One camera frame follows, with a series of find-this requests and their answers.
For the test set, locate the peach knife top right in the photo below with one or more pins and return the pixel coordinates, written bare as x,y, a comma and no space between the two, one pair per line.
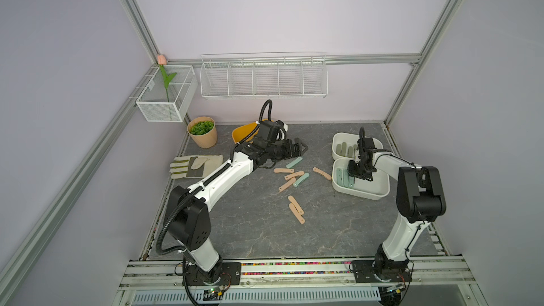
322,173

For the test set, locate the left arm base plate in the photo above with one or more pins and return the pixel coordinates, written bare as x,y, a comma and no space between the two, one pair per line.
224,273

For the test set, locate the peach knife bottom of pile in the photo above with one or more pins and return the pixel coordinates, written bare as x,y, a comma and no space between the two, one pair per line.
297,214

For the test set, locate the yellow plastic basin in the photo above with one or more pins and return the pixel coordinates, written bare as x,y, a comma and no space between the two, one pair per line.
239,133

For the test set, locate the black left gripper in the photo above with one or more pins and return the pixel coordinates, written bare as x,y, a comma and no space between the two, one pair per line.
290,154

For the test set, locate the white basin with knives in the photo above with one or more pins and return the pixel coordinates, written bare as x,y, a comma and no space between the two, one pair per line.
350,139

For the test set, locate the white wire wall shelf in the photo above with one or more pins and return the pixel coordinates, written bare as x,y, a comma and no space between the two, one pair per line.
264,75

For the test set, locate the mint knife top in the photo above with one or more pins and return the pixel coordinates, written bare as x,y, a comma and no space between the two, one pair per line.
293,163

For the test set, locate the peach knife top left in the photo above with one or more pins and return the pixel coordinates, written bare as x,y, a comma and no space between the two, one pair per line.
283,171

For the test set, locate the artificial pink tulip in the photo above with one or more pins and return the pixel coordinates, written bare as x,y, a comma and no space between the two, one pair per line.
167,77

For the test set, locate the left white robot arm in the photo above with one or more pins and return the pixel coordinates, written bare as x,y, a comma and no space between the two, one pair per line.
186,225

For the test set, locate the green artificial plant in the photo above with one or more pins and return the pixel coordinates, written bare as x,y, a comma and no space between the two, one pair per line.
202,128

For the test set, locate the peach knife lower middle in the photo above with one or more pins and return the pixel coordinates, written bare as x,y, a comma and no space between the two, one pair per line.
296,205

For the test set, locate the peach knife top centre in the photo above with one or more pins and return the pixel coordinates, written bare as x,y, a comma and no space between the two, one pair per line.
294,175

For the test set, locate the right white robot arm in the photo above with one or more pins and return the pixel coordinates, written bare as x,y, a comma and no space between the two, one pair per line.
419,200

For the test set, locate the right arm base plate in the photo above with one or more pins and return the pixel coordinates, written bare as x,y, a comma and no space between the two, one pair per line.
372,271

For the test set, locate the peach plastic plant pot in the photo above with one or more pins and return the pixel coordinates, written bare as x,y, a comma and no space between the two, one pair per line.
205,141

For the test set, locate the peach knife upright middle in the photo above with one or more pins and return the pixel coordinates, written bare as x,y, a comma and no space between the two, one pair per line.
288,184

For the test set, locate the small white mesh basket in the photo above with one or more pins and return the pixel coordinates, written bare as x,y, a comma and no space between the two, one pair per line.
152,102

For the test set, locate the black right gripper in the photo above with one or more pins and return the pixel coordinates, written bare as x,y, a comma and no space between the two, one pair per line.
350,163

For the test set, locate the beige green work glove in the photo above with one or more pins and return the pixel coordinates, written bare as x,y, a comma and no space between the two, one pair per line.
194,166

